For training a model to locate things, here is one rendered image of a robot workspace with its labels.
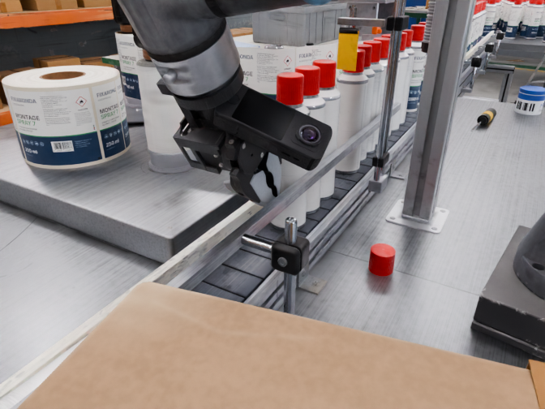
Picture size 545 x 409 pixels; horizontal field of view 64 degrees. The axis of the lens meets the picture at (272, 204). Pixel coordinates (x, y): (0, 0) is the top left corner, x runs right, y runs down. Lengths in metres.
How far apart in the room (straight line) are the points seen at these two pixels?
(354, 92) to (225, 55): 0.37
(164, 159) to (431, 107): 0.44
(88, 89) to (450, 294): 0.66
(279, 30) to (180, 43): 2.48
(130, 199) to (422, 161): 0.46
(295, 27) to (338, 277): 2.30
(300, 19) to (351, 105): 2.05
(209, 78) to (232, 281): 0.23
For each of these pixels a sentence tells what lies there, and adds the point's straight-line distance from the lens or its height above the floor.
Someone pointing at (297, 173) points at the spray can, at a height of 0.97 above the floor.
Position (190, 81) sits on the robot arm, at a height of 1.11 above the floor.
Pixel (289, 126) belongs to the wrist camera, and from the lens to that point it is 0.43.
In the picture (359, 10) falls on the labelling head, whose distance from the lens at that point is 1.11.
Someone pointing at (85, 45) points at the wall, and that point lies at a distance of 5.54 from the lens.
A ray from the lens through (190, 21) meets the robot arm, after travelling 0.37.
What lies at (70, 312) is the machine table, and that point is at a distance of 0.60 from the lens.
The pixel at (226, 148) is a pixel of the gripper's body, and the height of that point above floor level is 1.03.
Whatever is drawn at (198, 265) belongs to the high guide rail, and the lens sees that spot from 0.40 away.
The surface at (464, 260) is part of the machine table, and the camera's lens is 0.69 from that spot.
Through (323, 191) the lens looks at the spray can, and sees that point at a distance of 0.68.
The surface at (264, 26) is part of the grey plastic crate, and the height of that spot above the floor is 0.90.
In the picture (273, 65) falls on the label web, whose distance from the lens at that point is 0.89.
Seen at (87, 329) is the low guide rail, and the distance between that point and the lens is 0.43.
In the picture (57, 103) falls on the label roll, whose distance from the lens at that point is 0.84.
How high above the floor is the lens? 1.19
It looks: 28 degrees down
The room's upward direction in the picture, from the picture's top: straight up
